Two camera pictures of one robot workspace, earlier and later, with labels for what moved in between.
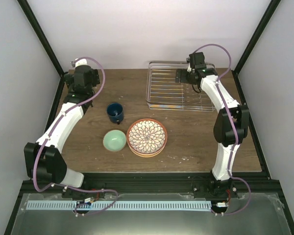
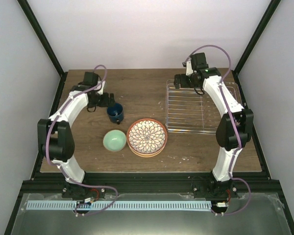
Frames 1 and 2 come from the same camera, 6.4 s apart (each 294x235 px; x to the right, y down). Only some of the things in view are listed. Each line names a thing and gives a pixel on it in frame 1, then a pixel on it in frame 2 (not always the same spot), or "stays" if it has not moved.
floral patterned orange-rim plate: [146, 136] stays
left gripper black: [69, 81] → [105, 103]
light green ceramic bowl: [114, 140] stays
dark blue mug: [115, 112] stays
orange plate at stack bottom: [147, 156] stays
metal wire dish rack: [163, 93] → [189, 111]
